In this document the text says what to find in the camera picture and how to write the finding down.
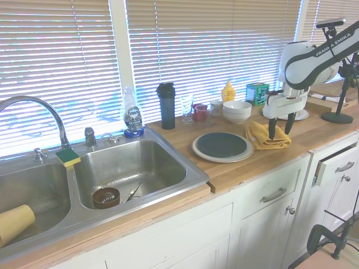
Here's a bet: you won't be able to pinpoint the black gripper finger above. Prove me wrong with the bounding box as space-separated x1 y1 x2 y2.
285 112 296 135
268 117 279 141

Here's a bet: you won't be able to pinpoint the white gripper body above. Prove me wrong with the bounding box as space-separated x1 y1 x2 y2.
262 91 309 119

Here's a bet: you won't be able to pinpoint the yellow cloth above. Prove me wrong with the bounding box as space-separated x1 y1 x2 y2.
245 120 293 151

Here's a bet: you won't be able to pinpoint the dark blue plate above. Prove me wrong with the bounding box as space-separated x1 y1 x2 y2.
196 132 249 159

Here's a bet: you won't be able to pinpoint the dark plate with white rim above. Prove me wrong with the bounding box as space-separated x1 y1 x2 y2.
191 131 255 164

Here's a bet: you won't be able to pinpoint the green cardboard box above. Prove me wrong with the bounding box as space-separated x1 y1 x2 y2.
246 82 271 107

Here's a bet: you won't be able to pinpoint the wooden tray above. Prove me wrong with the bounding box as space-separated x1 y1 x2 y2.
305 83 359 113

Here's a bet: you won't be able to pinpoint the white bowl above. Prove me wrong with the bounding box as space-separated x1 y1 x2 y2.
223 111 252 125
222 100 253 119

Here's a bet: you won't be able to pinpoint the white rolled napkin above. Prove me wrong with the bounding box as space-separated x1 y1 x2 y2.
307 93 340 103

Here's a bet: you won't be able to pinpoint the yellow mustard bottle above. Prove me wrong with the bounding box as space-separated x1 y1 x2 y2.
221 80 237 103

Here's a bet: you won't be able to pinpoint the small patterned ceramic cup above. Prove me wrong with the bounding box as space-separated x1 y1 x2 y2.
210 100 224 117

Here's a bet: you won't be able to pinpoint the clear plastic cup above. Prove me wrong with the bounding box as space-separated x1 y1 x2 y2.
195 105 215 124

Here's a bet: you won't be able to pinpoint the open white drawer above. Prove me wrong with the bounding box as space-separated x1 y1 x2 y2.
313 142 359 187

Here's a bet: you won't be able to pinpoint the red cup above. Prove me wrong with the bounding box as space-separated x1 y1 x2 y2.
192 103 209 122

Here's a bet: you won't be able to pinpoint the clear stemmed glass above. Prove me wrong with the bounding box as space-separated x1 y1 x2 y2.
180 95 195 125

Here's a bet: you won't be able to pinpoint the narrow white window blind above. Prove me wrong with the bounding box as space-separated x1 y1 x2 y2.
302 0 359 85

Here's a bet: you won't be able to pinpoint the wide white window blind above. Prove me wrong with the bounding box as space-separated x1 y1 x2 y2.
125 0 302 127
0 0 128 161

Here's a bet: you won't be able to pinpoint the black shaker bottle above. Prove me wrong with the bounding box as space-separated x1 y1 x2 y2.
156 82 177 131

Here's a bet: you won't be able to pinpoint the black clamp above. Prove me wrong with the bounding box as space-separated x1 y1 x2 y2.
306 209 355 260

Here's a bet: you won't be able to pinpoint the clear Dawn soap bottle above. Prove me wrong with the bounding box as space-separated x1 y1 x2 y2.
123 85 144 132

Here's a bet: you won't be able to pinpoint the white kitchen cabinet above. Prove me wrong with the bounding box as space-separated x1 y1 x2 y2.
36 131 359 269

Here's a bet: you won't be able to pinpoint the light wooden board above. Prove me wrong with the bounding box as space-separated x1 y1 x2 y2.
288 246 359 269

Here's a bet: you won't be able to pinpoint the stainless steel double sink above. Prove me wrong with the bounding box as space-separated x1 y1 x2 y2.
0 127 211 253

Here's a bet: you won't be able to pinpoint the metal utensils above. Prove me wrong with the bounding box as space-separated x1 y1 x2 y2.
120 182 143 204

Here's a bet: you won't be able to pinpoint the brown bowl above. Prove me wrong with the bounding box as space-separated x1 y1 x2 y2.
93 187 122 210

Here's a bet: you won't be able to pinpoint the yellow green sponge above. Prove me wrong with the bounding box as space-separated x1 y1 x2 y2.
55 148 82 169

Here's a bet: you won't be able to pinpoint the chrome gooseneck faucet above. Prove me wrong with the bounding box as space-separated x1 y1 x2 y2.
0 95 72 150

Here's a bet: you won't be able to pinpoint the chrome sink knob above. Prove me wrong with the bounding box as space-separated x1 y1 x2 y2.
33 147 47 163

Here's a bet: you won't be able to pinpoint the yellow plastic cup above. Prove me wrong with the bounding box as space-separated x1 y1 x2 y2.
0 204 36 249

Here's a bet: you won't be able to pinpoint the black camera stand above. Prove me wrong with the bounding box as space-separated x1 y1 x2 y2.
321 26 359 124

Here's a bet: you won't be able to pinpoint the large metal drawer handle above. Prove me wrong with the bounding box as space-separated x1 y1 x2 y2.
261 187 288 204

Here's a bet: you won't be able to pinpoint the small metal drawer handle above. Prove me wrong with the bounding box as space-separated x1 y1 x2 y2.
334 161 356 173

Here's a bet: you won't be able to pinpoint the grey stereo camera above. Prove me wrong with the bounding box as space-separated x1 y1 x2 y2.
316 17 347 29

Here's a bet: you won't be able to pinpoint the chrome sink hole ring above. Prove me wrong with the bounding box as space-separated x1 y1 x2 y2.
100 132 120 145

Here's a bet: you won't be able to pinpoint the chrome faucet handle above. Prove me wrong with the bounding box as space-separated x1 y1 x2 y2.
84 127 98 150

